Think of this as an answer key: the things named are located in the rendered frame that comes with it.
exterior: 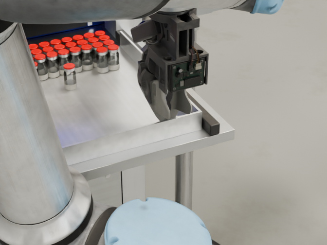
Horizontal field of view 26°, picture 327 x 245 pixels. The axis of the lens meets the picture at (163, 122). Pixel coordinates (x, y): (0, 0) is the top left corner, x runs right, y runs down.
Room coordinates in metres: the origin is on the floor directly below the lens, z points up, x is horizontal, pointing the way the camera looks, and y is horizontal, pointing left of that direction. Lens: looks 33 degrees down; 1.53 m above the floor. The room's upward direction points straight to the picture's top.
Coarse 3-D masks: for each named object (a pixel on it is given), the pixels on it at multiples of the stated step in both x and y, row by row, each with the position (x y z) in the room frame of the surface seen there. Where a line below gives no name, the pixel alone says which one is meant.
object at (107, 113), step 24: (120, 48) 1.28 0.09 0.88; (96, 72) 1.18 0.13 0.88; (120, 72) 1.18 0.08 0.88; (48, 96) 1.09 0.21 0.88; (72, 96) 1.09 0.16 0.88; (96, 96) 1.09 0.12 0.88; (120, 96) 1.09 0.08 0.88; (144, 96) 1.09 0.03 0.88; (72, 120) 1.01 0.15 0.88; (96, 120) 1.01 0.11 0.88; (120, 120) 1.01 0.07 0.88; (144, 120) 1.01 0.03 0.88; (168, 120) 0.96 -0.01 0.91; (192, 120) 0.97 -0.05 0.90; (72, 144) 0.89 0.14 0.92; (96, 144) 0.90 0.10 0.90; (120, 144) 0.92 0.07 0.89; (144, 144) 0.94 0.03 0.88
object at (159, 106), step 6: (150, 84) 0.95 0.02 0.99; (156, 84) 0.94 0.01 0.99; (156, 90) 0.95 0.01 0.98; (156, 96) 0.95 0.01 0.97; (162, 96) 0.93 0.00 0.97; (156, 102) 0.95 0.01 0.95; (162, 102) 0.93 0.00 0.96; (156, 108) 0.95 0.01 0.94; (162, 108) 0.93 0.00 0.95; (168, 108) 0.92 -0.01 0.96; (156, 114) 0.95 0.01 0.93; (162, 114) 0.93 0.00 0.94; (168, 114) 0.91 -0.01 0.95; (162, 120) 0.96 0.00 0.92
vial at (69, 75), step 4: (64, 72) 1.11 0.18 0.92; (68, 72) 1.11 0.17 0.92; (72, 72) 1.11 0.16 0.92; (64, 76) 1.11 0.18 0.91; (68, 76) 1.11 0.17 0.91; (72, 76) 1.11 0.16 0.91; (64, 80) 1.11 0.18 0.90; (68, 80) 1.11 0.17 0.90; (72, 80) 1.11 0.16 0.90; (64, 84) 1.11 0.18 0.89; (68, 84) 1.11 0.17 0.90; (72, 84) 1.11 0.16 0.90; (76, 84) 1.12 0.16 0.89; (68, 88) 1.11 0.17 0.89; (72, 88) 1.11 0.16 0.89
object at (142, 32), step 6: (138, 24) 1.03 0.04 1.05; (144, 24) 0.98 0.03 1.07; (150, 24) 0.96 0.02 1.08; (156, 24) 0.95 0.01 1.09; (132, 30) 1.02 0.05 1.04; (138, 30) 1.00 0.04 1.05; (144, 30) 0.98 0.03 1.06; (150, 30) 0.96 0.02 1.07; (156, 30) 0.94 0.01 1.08; (132, 36) 1.03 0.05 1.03; (138, 36) 1.00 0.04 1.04; (144, 36) 0.98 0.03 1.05; (150, 36) 0.97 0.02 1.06
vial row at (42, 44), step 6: (78, 36) 1.24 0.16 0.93; (84, 36) 1.24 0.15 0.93; (90, 36) 1.24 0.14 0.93; (96, 36) 1.25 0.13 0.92; (42, 42) 1.21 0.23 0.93; (48, 42) 1.21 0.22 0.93; (54, 42) 1.21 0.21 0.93; (60, 42) 1.21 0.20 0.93; (66, 42) 1.21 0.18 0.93; (30, 48) 1.19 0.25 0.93; (36, 48) 1.19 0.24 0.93; (42, 48) 1.19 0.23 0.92
